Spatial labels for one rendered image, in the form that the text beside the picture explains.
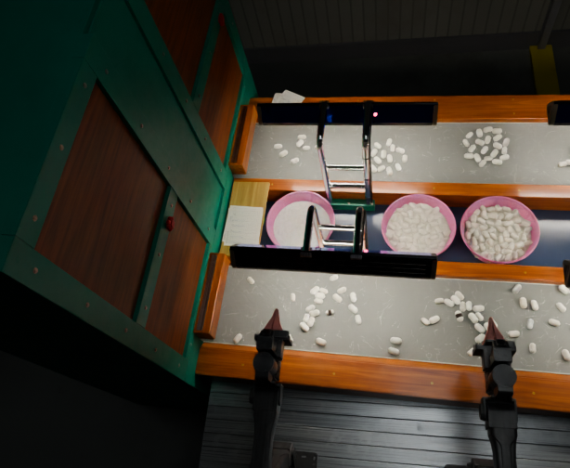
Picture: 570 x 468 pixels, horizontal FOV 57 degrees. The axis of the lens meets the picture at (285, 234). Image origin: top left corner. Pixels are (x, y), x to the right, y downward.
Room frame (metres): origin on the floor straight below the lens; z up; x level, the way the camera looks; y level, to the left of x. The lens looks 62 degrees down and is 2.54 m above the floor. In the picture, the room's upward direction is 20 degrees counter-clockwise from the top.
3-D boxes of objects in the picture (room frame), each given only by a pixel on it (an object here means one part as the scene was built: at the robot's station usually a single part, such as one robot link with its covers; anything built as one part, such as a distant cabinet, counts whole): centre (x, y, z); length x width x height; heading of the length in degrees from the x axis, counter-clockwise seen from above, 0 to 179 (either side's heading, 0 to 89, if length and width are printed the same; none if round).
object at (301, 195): (0.98, -0.07, 0.72); 0.27 x 0.27 x 0.10
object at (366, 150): (1.09, -0.32, 0.90); 0.20 x 0.19 x 0.45; 64
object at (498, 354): (0.22, -0.40, 1.12); 0.07 x 0.06 x 0.11; 66
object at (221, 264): (0.79, 0.32, 0.83); 0.30 x 0.06 x 0.07; 154
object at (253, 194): (1.08, 0.12, 0.77); 0.33 x 0.15 x 0.01; 154
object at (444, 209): (0.79, -0.47, 0.72); 0.27 x 0.27 x 0.10
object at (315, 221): (0.73, -0.14, 0.90); 0.20 x 0.19 x 0.45; 64
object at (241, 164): (1.41, 0.02, 0.83); 0.30 x 0.06 x 0.07; 154
